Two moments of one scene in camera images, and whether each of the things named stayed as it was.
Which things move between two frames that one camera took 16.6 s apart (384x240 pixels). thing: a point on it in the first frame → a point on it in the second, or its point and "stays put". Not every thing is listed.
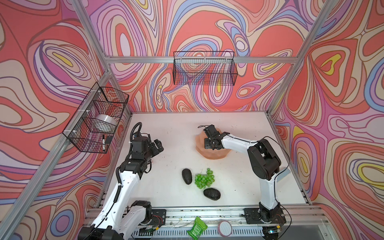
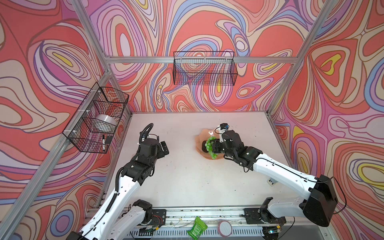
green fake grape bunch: (202, 181) → (209, 147)
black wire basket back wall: (206, 68) stays put
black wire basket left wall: (93, 128) stays put
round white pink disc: (225, 228) stays put
